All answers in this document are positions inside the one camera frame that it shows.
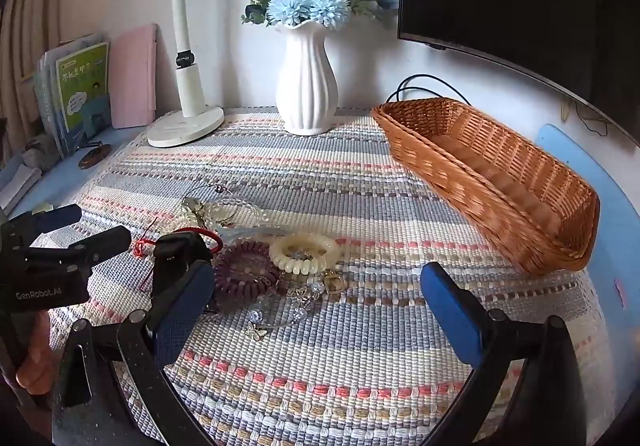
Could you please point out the brown wicker basket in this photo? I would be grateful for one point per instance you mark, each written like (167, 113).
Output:
(450, 161)

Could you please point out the silver butterfly bangle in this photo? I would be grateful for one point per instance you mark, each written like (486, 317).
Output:
(257, 330)

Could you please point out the brown round coaster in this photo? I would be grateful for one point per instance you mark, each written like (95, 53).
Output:
(95, 157)

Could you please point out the gold charm earring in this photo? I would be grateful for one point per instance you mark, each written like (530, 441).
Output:
(334, 283)

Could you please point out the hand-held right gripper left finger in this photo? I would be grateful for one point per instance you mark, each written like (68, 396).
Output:
(185, 306)

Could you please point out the pink folder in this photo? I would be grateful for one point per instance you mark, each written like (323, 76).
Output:
(132, 76)

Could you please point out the white desk lamp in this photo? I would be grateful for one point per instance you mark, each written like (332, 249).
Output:
(190, 81)

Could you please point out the person's left hand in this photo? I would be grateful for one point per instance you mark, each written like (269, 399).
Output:
(36, 366)

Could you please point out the silver hair clips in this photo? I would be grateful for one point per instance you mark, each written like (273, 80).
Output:
(197, 216)

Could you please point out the grey cloth bundle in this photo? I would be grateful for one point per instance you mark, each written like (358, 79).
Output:
(40, 153)

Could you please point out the light blue board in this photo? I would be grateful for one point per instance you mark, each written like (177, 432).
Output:
(600, 186)

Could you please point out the striped woven mat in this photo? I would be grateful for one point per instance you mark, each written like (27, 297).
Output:
(325, 186)

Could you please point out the pale blue booklet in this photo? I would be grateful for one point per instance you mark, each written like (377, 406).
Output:
(47, 96)

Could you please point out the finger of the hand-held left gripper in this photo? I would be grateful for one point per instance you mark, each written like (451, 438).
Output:
(57, 218)
(100, 246)

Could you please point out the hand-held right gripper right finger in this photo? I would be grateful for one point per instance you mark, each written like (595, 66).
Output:
(450, 306)

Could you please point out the white ribbed vase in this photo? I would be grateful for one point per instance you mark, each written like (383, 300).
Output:
(305, 86)

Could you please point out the beige curtain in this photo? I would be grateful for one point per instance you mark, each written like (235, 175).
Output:
(35, 1)

